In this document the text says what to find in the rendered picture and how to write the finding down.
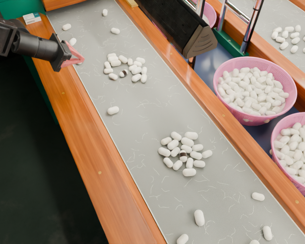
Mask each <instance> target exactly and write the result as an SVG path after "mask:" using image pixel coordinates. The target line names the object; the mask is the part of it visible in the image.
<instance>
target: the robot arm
mask: <svg viewBox="0 0 305 244"><path fill-rule="evenodd" d="M10 48H11V50H12V52H13V53H17V54H21V55H25V56H29V57H33V58H37V59H41V60H45V61H49V63H50V65H51V67H52V69H53V71H54V72H59V71H60V69H61V68H64V67H67V66H70V65H73V64H76V63H81V62H84V60H85V58H84V57H83V56H82V55H81V54H80V53H79V52H78V51H77V50H75V49H74V48H73V47H72V46H71V45H70V44H69V43H68V42H67V41H65V40H62V41H61V42H60V41H59V40H58V38H57V34H55V33H52V35H51V37H50V39H49V40H48V39H45V38H42V37H39V36H35V35H32V34H30V32H29V31H28V30H27V29H26V27H25V26H24V25H23V23H22V22H21V21H19V20H18V19H8V20H6V19H3V18H0V55H1V56H4V57H7V55H8V53H9V50H10ZM72 55H74V56H76V57H78V58H71V57H72Z"/></svg>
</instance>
